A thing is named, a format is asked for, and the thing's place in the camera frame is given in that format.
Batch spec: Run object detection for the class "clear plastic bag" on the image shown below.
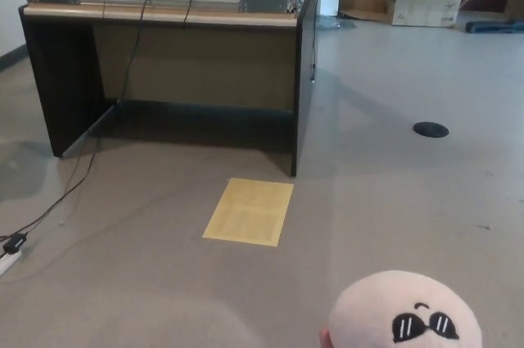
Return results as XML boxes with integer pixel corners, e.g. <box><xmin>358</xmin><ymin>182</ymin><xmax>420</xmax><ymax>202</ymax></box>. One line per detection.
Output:
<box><xmin>317</xmin><ymin>16</ymin><xmax>357</xmax><ymax>31</ymax></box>

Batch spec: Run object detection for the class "pink plush dumpling with sunglasses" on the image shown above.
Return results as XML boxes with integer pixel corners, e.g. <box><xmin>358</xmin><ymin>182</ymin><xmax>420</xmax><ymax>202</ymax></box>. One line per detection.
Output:
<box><xmin>329</xmin><ymin>269</ymin><xmax>484</xmax><ymax>348</ymax></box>

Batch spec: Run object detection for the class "white power strip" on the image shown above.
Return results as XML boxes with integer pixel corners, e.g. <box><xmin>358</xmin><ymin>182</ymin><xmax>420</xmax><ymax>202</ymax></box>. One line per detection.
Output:
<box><xmin>0</xmin><ymin>247</ymin><xmax>24</xmax><ymax>276</ymax></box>

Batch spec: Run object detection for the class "long black power cable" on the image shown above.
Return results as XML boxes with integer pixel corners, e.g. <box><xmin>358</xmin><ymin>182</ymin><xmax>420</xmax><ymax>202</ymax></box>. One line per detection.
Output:
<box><xmin>0</xmin><ymin>0</ymin><xmax>155</xmax><ymax>242</ymax></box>

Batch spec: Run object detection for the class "black desk with wooden top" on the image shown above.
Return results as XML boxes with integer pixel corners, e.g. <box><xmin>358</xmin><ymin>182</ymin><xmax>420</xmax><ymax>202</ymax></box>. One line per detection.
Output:
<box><xmin>18</xmin><ymin>0</ymin><xmax>324</xmax><ymax>178</ymax></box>

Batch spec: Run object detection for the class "black round floor cover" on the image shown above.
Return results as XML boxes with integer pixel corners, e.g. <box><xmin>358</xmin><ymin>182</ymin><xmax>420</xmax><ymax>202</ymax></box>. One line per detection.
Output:
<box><xmin>413</xmin><ymin>121</ymin><xmax>449</xmax><ymax>138</ymax></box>

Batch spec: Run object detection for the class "small brown cardboard box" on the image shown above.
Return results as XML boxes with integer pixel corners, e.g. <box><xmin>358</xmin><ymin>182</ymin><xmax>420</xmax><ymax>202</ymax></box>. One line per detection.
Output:
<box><xmin>504</xmin><ymin>0</ymin><xmax>524</xmax><ymax>21</ymax></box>

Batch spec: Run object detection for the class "blue foam piece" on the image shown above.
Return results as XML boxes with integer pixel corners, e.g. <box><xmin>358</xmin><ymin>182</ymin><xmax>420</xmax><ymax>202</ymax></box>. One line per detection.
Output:
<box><xmin>465</xmin><ymin>19</ymin><xmax>524</xmax><ymax>35</ymax></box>

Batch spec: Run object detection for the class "black power adapter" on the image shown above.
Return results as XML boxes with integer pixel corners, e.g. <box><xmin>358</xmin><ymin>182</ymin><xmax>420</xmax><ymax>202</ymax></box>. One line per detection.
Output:
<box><xmin>2</xmin><ymin>233</ymin><xmax>29</xmax><ymax>254</ymax></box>

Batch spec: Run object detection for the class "yellow paper sheet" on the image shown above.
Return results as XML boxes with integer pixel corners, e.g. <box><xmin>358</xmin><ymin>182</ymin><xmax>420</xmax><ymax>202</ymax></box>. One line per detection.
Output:
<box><xmin>201</xmin><ymin>177</ymin><xmax>295</xmax><ymax>247</ymax></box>

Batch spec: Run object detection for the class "person's bare hand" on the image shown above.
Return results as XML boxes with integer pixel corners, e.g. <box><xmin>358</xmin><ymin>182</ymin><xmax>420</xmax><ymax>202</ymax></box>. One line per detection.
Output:
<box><xmin>319</xmin><ymin>318</ymin><xmax>333</xmax><ymax>348</ymax></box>

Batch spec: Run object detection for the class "open cardboard box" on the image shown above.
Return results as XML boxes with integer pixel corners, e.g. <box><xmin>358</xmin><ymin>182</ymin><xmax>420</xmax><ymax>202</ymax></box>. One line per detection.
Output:
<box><xmin>378</xmin><ymin>0</ymin><xmax>476</xmax><ymax>29</ymax></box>

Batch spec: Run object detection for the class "flat cardboard sheet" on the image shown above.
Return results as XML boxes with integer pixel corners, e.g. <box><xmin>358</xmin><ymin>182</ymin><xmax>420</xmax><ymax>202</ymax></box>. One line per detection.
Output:
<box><xmin>339</xmin><ymin>6</ymin><xmax>394</xmax><ymax>25</ymax></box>

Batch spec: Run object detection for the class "thin black side cable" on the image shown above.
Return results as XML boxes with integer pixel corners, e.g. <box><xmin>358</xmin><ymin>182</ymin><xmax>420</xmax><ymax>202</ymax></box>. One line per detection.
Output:
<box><xmin>309</xmin><ymin>28</ymin><xmax>318</xmax><ymax>84</ymax></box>

